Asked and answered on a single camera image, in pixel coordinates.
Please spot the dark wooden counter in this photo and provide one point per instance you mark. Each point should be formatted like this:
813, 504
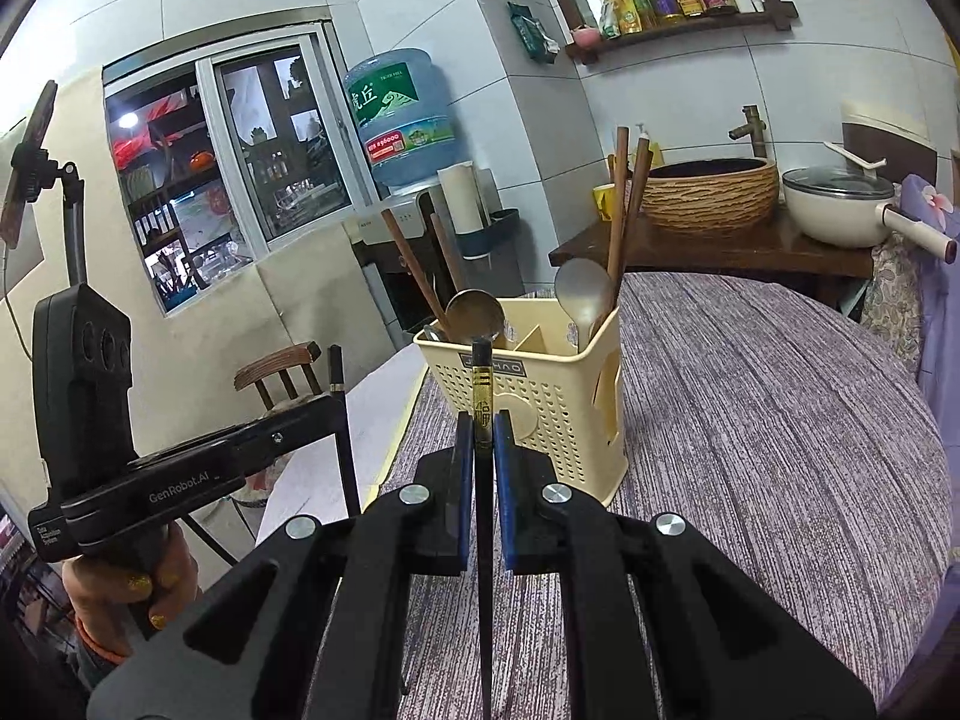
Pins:
712, 251

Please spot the brass faucet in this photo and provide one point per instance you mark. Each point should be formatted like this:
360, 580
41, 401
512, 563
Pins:
750, 131

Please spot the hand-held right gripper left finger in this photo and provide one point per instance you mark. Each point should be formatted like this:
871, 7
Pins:
465, 487

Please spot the wooden wall shelf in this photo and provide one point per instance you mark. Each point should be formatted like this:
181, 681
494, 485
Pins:
675, 34

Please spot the green packet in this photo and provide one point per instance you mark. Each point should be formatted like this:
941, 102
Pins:
532, 34

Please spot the white rice paddle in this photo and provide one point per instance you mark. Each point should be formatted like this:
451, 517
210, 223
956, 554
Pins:
855, 156

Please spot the black phone stand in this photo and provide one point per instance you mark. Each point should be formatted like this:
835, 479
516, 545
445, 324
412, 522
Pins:
75, 225

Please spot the grey-blue roll holder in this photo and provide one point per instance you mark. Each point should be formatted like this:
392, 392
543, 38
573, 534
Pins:
495, 236

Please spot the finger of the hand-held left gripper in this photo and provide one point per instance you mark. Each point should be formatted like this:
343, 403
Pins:
285, 431

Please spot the white paper roll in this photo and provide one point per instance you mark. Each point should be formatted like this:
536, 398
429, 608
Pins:
461, 195

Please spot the brown woven basin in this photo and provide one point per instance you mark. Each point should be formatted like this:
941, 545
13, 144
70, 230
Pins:
712, 199

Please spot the white pan with glass lid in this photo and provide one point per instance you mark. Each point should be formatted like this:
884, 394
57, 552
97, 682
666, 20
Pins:
832, 214

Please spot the pink cup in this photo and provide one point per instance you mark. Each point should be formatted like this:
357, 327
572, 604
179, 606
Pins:
585, 36

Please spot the white water dispenser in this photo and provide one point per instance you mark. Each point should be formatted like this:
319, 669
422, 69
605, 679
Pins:
397, 270

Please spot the yellow soap pump bottle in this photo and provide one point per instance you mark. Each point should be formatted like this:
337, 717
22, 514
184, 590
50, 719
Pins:
654, 154

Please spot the blue water jug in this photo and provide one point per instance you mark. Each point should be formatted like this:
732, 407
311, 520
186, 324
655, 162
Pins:
397, 112

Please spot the person's left hand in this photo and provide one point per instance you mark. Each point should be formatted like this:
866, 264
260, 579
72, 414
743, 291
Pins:
105, 600

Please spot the wooden chair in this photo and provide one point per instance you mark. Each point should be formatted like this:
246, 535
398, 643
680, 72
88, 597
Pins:
277, 367

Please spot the window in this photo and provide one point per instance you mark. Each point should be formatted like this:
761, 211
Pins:
225, 165

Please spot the purple woven tablecloth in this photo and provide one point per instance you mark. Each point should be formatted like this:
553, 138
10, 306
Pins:
750, 427

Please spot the purple floral cloth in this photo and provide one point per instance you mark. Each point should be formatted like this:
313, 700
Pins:
937, 300

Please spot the white and brown rice cooker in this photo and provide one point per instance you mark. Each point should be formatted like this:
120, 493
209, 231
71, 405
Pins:
892, 142

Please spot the black chopstick with gold band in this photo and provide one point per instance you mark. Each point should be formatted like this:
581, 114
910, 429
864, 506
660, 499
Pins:
349, 465
484, 390

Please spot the oval metal spoon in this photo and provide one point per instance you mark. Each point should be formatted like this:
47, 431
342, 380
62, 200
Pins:
581, 292

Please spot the cream perforated utensil holder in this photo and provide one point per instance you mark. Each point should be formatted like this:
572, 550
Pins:
555, 405

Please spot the smartphone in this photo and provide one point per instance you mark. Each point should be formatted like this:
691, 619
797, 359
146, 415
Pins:
26, 165

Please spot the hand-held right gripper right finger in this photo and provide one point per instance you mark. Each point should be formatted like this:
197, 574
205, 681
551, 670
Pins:
506, 495

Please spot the brown wooden chopstick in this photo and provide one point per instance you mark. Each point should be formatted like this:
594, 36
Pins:
416, 270
619, 202
631, 195

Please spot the yellow cup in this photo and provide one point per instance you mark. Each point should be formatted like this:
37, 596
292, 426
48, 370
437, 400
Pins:
604, 202

